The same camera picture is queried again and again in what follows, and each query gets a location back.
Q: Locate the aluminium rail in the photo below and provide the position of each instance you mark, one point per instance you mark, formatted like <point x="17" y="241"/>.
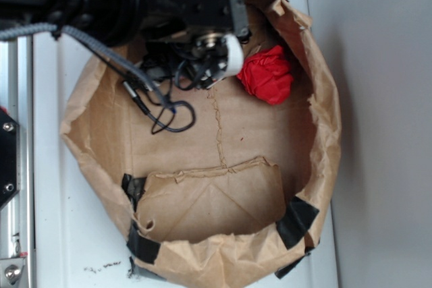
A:
<point x="17" y="194"/>

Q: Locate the black tape piece lower right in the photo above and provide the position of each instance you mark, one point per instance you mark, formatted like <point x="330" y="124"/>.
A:
<point x="283" y="271"/>

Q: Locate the red crumpled paper ball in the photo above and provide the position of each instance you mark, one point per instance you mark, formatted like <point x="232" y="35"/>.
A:
<point x="267" y="75"/>

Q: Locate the brown paper bag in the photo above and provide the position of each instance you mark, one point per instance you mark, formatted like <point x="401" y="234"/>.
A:
<point x="199" y="208"/>

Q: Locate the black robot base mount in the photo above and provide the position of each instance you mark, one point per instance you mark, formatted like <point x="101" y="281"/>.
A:
<point x="10" y="157"/>

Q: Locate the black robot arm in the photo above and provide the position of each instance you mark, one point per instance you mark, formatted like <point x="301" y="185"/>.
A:
<point x="112" y="22"/>

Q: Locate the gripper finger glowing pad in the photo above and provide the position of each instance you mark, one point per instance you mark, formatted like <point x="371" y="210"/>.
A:
<point x="235" y="56"/>

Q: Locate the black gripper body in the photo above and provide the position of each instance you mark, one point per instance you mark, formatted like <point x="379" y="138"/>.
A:
<point x="193" y="32"/>

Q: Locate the black tape strip right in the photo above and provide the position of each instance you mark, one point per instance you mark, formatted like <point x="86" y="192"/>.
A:
<point x="296" y="221"/>

